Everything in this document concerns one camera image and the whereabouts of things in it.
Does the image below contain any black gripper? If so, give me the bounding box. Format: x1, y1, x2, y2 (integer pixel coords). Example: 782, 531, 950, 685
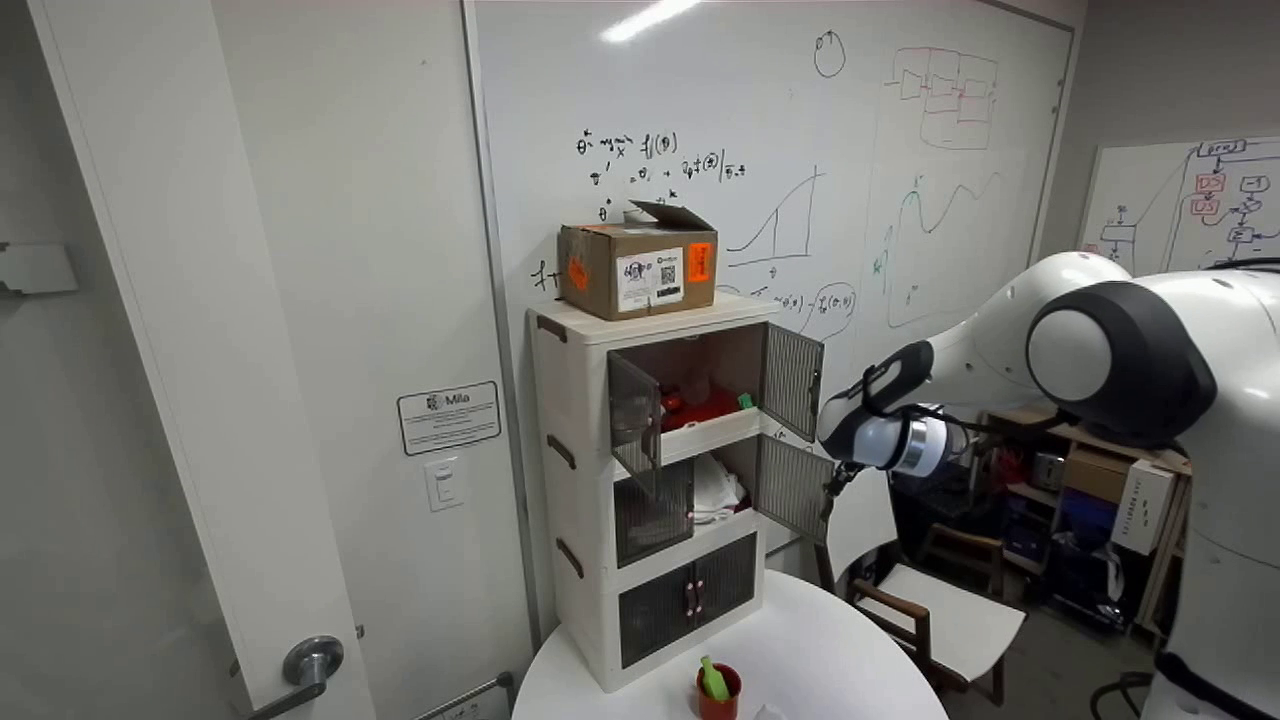
820, 378, 884, 468

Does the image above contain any white three-compartment cabinet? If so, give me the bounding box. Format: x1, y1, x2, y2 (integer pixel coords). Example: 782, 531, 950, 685
520, 287, 782, 695

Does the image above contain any white room door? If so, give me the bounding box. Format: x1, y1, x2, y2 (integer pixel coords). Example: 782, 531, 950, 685
26, 0, 382, 720

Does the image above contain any white plastic bag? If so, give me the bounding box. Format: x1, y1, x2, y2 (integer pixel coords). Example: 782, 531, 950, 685
685, 454, 754, 531

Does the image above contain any red object in cabinet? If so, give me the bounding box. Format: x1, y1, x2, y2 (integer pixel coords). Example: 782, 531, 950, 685
656, 378, 759, 433

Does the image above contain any cardboard box with orange sticker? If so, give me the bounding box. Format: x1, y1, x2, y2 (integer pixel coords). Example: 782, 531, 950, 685
552, 197, 724, 322

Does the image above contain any green item in cup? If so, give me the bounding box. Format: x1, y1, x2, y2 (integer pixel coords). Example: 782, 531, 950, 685
696, 651, 738, 707

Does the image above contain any wooden storage shelf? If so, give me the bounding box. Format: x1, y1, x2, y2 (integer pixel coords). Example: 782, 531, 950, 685
977, 408, 1201, 639

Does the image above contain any small whiteboard with coloured drawings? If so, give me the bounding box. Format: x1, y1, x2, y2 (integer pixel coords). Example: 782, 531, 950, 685
1075, 130, 1280, 281

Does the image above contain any white chair with wooden frame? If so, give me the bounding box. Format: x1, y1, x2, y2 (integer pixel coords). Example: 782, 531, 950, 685
814, 461, 1031, 707

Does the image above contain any large wall whiteboard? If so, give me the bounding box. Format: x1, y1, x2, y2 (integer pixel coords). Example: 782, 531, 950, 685
457, 0, 1082, 591

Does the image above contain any white wall sign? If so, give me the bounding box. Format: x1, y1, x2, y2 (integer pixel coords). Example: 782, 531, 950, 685
393, 375, 507, 461

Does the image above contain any white light switch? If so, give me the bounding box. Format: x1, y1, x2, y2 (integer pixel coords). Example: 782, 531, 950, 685
425, 452, 463, 514

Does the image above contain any silver door lever handle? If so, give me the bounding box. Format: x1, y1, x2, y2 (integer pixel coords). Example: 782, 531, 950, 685
250, 631, 349, 720

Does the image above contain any grey wall mounted bracket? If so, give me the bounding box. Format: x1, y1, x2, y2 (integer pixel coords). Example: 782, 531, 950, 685
0, 241, 85, 299

